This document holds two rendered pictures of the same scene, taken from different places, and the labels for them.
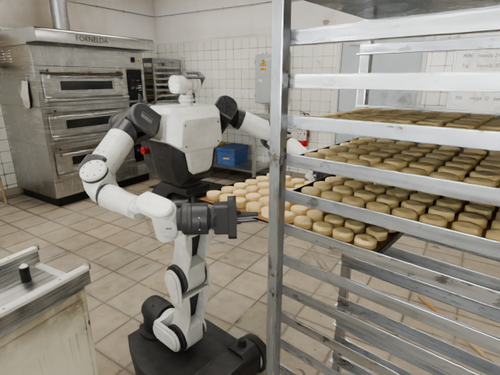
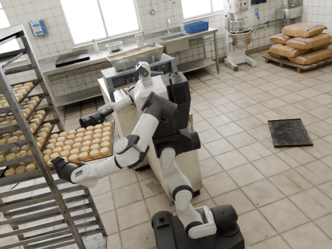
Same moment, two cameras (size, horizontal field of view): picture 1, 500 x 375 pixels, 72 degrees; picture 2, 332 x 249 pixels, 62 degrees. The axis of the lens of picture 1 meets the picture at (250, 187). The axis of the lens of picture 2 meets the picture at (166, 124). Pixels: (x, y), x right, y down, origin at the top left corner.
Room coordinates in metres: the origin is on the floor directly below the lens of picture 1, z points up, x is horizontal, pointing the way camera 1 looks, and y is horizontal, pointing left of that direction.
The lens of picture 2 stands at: (2.47, -0.73, 1.89)
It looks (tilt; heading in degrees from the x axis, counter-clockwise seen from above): 27 degrees down; 136
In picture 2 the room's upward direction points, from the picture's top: 12 degrees counter-clockwise
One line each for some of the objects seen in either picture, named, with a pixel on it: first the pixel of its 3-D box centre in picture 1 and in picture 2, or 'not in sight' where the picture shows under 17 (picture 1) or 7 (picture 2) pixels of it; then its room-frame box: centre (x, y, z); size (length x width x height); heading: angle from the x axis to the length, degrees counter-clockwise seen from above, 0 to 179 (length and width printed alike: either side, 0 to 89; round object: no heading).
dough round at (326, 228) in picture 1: (322, 228); not in sight; (0.80, -0.18, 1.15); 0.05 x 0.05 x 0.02
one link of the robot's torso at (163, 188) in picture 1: (178, 196); (176, 141); (1.44, 0.32, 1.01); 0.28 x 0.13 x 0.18; 49
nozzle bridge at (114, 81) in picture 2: not in sight; (141, 80); (0.32, 1.11, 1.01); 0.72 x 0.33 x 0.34; 62
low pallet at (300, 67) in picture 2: not in sight; (298, 59); (0.71, 4.84, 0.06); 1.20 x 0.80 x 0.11; 150
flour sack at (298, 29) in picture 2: not in sight; (302, 29); (0.76, 4.83, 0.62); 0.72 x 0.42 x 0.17; 154
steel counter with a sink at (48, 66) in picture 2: not in sight; (131, 61); (-1.71, 2.73, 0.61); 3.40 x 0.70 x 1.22; 57
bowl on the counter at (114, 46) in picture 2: not in sight; (114, 47); (-1.87, 2.54, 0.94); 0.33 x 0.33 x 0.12
